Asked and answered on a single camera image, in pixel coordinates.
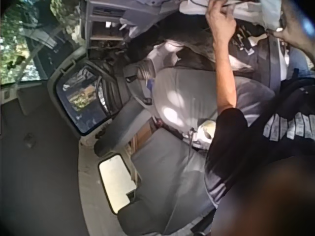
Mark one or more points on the person's right hand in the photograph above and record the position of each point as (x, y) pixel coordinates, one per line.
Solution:
(295, 27)

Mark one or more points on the person's left hand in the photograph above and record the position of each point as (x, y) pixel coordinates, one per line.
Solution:
(219, 24)

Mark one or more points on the person's left fingers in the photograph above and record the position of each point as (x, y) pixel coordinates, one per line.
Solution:
(219, 7)

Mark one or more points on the person's right fingers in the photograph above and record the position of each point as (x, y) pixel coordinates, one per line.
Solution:
(278, 34)

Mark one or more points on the white cloth bundle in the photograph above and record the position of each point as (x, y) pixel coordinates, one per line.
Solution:
(248, 11)

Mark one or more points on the grey seat belt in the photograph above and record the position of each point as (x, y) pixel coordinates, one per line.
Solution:
(274, 64)

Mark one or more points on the heap of dark clothes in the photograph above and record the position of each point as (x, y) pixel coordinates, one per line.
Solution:
(172, 41)

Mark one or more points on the grey dashboard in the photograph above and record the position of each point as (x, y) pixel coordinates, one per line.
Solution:
(108, 22)

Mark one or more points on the black steering wheel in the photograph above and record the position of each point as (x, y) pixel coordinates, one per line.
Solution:
(106, 96)

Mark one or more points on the grey vehicle seat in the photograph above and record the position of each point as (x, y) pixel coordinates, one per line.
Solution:
(167, 179)

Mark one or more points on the grey vehicle door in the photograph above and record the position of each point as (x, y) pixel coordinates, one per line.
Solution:
(73, 127)

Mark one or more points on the vehicle windshield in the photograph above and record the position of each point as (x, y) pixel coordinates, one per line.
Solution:
(27, 44)

